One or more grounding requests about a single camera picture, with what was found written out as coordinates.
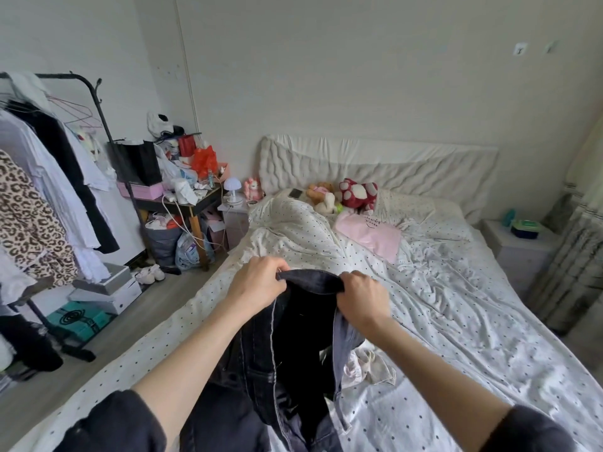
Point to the black hanging garment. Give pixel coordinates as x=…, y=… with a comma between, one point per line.
x=71, y=174

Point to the red white plush toy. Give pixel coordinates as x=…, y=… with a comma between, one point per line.
x=358, y=195

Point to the small white lamp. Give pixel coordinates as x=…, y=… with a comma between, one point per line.
x=232, y=188

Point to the white bedside cabinet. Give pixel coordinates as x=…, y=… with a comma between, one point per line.
x=518, y=254

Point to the white storage box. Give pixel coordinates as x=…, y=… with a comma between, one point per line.
x=108, y=287

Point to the person's left forearm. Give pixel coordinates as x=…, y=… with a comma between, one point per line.
x=184, y=372

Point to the small white side cabinet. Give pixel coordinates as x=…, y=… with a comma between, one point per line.
x=235, y=221

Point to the dark side table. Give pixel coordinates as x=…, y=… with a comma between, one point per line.
x=188, y=207

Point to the person's right forearm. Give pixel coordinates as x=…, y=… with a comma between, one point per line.
x=443, y=390

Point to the black phone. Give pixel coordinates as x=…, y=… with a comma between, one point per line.
x=295, y=194

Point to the black white plush toy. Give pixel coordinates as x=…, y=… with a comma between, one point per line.
x=160, y=125

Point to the striped beige curtain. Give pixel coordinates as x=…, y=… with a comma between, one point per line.
x=575, y=259

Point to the person's black sleeve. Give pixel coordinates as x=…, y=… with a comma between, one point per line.
x=528, y=433
x=108, y=423

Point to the person's left hand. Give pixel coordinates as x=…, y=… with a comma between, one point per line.
x=254, y=285

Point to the small pink plush toy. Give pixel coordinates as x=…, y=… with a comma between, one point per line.
x=252, y=190

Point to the leopard print hanging garment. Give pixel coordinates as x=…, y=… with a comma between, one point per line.
x=28, y=226

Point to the red bag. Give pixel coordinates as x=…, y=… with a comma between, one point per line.
x=203, y=160

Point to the dark small box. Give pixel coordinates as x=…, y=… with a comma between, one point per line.
x=526, y=228

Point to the dark denim jeans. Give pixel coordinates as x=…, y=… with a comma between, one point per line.
x=292, y=372

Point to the person's right hand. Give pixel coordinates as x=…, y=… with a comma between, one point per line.
x=363, y=301

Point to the white crumpled blanket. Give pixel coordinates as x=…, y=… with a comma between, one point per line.
x=283, y=226

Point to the pink box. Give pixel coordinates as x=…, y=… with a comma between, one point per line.
x=146, y=191

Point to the cream printed garment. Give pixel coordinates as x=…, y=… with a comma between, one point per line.
x=367, y=367

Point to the black bag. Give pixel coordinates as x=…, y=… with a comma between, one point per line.
x=137, y=163

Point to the grey patterned bag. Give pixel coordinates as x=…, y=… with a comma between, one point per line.
x=188, y=254

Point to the green object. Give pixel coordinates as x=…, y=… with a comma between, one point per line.
x=80, y=320

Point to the plush toys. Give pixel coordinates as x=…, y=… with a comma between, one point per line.
x=322, y=199

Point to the white dotted bed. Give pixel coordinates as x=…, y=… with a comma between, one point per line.
x=471, y=306

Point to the white pillow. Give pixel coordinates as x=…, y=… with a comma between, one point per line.
x=424, y=216

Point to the green bottle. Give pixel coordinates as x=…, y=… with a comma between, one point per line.
x=509, y=218

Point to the person's black left sleeve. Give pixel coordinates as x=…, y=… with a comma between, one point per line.
x=108, y=423

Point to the black clothes rack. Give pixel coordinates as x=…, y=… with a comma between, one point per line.
x=56, y=75

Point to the person's black right sleeve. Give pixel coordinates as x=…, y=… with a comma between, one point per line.
x=528, y=433

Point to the white wall socket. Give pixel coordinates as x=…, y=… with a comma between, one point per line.
x=520, y=50

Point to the white shoe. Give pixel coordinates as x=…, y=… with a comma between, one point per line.
x=156, y=271
x=144, y=275

